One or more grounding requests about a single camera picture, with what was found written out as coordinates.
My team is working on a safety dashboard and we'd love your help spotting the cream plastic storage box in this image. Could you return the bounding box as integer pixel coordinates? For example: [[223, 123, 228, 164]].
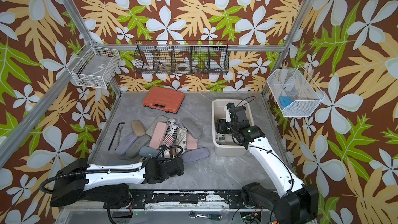
[[211, 96, 265, 156]]

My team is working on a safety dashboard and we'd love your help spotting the newspaper print glasses case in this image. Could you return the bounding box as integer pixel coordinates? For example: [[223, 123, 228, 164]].
[[216, 133, 232, 145]]

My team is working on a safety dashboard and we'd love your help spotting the plaid glasses case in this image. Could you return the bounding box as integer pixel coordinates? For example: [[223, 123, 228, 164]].
[[163, 147, 175, 159]]

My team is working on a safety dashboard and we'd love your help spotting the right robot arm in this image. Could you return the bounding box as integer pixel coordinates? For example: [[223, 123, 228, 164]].
[[211, 100, 319, 224]]

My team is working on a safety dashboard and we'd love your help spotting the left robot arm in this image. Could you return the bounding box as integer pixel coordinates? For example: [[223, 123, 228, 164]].
[[39, 145, 184, 208]]

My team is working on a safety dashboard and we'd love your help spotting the dark grey glasses case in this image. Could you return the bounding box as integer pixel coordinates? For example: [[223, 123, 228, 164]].
[[125, 134, 151, 158]]

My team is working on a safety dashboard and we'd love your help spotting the lavender glasses case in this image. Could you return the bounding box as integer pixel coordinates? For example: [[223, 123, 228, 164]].
[[182, 147, 210, 163]]

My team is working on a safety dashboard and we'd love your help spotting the floral print glasses case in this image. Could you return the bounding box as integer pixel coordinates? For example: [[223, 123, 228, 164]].
[[175, 128, 188, 154]]

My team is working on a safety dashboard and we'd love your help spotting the grey fabric glasses case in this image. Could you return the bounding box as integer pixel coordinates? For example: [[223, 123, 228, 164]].
[[182, 118, 202, 139]]

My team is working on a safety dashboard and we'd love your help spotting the purple glasses case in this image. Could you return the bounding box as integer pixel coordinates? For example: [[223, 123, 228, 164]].
[[115, 132, 138, 155]]

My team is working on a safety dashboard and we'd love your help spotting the small pink glasses case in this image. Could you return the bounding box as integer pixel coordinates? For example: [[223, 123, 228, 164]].
[[186, 133, 198, 151]]

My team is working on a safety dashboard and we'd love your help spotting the tan glasses case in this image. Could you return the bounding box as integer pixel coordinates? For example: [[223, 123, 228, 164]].
[[131, 120, 146, 137]]

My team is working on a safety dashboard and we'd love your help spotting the slate blue glasses case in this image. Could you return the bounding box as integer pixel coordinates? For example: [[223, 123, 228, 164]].
[[107, 159, 136, 166]]

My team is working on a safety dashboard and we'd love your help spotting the light grey glasses case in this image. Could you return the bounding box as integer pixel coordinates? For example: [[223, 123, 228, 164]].
[[146, 116, 168, 137]]

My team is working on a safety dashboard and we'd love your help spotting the blue object in basket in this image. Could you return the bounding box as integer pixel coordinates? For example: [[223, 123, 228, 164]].
[[279, 96, 293, 108]]

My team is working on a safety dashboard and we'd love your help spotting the black hex key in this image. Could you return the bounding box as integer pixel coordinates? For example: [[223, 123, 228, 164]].
[[108, 122, 125, 151]]

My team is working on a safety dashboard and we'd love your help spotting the ratchet wrench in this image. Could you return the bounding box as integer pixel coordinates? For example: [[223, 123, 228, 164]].
[[189, 211, 222, 221]]

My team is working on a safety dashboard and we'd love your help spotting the white mesh basket right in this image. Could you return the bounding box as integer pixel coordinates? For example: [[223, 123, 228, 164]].
[[267, 68, 325, 118]]

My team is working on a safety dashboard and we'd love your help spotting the red plastic tool case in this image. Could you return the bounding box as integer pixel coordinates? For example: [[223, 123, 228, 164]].
[[143, 87, 185, 114]]

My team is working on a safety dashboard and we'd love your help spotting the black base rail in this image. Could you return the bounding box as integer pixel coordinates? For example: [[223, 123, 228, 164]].
[[130, 189, 254, 209]]

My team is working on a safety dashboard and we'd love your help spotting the black wire basket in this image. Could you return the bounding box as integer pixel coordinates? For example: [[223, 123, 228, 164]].
[[133, 40, 230, 75]]

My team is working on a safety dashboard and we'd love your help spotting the white wire basket left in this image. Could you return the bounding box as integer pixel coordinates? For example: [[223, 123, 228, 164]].
[[67, 41, 120, 89]]

